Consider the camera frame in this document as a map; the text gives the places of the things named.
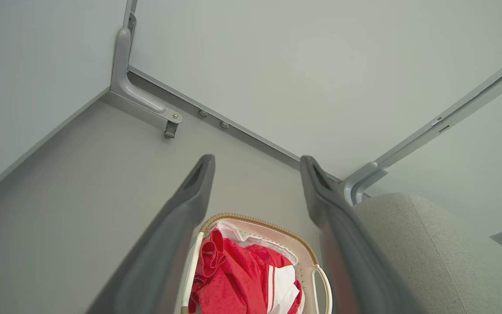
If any white laundry basket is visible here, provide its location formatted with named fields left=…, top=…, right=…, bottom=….
left=175, top=212, right=333, bottom=314

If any grey upholstered seat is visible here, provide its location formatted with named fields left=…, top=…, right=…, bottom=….
left=353, top=193, right=502, bottom=314

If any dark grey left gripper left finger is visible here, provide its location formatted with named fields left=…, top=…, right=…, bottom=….
left=86, top=154, right=215, bottom=314

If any red and white garment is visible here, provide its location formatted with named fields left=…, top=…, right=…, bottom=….
left=189, top=228, right=303, bottom=314

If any grey double partition post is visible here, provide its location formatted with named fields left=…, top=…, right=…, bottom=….
left=340, top=46, right=502, bottom=205

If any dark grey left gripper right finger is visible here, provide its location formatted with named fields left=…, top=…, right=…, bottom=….
left=300, top=156, right=426, bottom=314

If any white sheet basket liner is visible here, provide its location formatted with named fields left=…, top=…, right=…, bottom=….
left=214, top=222, right=298, bottom=264

